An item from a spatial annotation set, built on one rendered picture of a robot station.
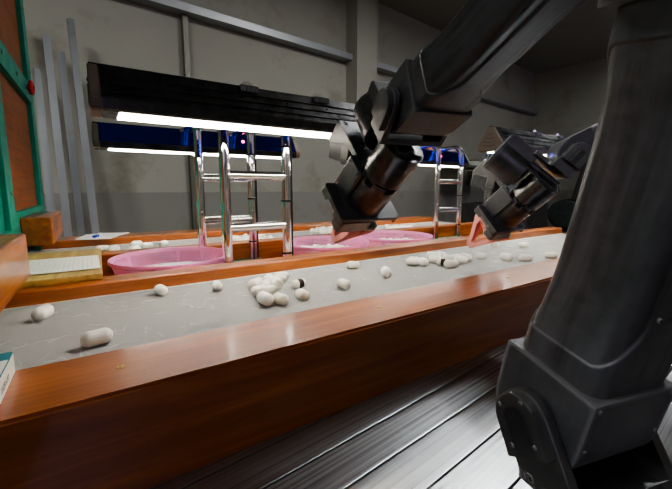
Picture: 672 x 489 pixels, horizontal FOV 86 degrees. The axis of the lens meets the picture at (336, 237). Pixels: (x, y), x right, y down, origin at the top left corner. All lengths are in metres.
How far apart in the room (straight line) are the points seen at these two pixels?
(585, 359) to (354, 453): 0.25
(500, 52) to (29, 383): 0.47
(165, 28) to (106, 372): 3.25
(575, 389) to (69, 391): 0.37
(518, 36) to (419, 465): 0.37
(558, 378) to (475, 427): 0.23
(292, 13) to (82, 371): 3.91
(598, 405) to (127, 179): 3.16
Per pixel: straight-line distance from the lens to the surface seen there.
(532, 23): 0.32
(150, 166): 3.26
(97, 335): 0.53
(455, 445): 0.44
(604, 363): 0.25
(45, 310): 0.68
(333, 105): 0.79
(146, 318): 0.61
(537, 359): 0.27
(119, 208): 3.21
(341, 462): 0.41
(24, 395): 0.40
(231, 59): 3.65
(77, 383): 0.40
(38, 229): 1.14
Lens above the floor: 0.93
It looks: 8 degrees down
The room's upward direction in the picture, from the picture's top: straight up
